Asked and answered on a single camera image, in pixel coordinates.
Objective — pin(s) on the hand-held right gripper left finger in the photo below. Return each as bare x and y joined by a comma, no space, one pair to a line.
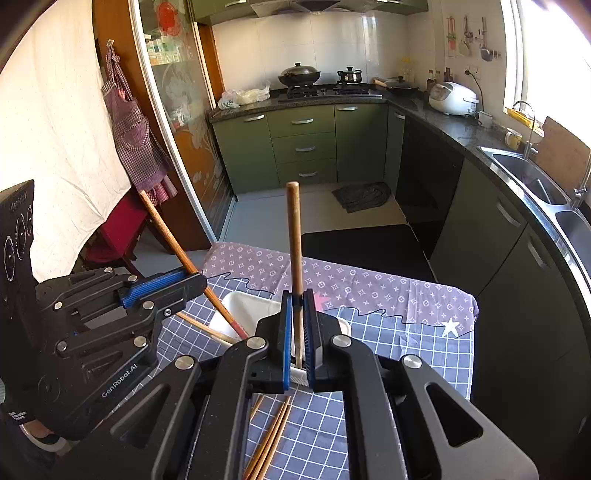
286,341

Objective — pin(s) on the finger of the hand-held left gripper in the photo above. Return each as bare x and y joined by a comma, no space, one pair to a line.
152,282
180,290

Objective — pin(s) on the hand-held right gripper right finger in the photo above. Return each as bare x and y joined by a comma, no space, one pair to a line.
310,341

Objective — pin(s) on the long brown chopstick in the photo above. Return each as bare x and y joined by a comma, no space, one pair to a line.
212,334
294,240
166,235
203,324

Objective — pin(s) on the white plastic utensil holder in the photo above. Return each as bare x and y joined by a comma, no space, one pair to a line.
244,307

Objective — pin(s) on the pile of wooden chopsticks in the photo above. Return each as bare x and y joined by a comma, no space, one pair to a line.
270,441

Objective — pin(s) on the hanging kitchen utensils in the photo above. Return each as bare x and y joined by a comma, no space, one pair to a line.
466,39

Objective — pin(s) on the red chair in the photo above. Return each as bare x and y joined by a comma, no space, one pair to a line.
122,221

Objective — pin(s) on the purple patterned cloth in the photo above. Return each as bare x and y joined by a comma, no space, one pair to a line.
369,286

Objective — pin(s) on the blue checkered tablecloth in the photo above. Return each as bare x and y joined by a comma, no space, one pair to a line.
415,341

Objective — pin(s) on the purple checkered apron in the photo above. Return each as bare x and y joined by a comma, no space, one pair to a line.
131,134

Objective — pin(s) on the dark grey floor rug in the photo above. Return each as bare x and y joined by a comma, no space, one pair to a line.
362,197

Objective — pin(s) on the glass sliding door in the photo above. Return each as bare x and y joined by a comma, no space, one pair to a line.
184,115

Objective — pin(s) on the white hanging sheet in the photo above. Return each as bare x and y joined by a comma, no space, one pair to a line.
55,115

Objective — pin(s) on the green base cabinets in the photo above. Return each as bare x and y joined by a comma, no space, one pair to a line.
300,138
485,258

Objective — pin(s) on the clear plastic bag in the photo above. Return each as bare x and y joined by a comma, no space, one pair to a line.
244,95

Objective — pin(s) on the black wok with lid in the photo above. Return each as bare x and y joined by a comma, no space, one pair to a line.
299,74

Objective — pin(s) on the black gas stove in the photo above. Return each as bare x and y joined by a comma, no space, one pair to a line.
328,91

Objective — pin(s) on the black stone countertop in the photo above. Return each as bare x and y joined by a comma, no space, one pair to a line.
443,124

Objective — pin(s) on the small black pot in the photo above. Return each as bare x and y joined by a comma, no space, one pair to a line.
349,76

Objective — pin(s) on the black frying pan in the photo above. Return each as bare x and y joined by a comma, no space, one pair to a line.
401,86

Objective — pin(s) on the steel double sink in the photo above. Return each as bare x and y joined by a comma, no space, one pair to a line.
526,173

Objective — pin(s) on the white rice cooker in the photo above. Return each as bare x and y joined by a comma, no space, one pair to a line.
452,98

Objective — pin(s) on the small white cup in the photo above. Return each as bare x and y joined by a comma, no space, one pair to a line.
485,119

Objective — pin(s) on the yellow mug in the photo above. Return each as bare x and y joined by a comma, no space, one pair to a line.
513,140

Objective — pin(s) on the dark sauce bottles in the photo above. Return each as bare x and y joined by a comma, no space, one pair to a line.
436,78

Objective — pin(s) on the curved steel faucet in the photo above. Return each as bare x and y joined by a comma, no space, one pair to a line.
528,145

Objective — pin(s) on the yellow sponge rack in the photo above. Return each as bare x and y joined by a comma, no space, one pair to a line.
517,114

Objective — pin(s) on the steel range hood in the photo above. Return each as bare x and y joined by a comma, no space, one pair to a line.
295,4

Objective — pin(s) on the tall steel faucet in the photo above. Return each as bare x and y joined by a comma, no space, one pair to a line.
582,189

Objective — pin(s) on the wooden cutting board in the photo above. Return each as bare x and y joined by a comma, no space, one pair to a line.
563,150

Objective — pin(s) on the kitchen window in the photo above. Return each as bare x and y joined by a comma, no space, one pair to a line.
554,46

